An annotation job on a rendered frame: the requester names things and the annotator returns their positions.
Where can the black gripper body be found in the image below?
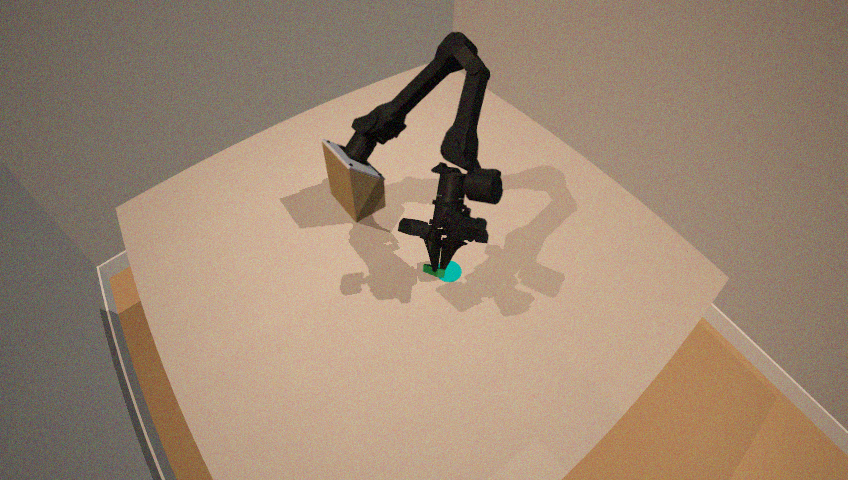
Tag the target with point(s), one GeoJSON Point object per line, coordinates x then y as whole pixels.
{"type": "Point", "coordinates": [420, 228]}

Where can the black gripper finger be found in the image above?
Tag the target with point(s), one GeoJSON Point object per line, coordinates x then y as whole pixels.
{"type": "Point", "coordinates": [433, 247]}
{"type": "Point", "coordinates": [448, 250]}

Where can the green rectangular block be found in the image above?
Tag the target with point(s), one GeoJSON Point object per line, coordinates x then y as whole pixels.
{"type": "Point", "coordinates": [427, 268]}

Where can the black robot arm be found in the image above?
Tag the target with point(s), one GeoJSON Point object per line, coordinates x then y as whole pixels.
{"type": "Point", "coordinates": [460, 144]}

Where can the cyan flat circle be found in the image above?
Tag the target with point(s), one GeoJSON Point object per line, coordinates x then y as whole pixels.
{"type": "Point", "coordinates": [452, 273]}

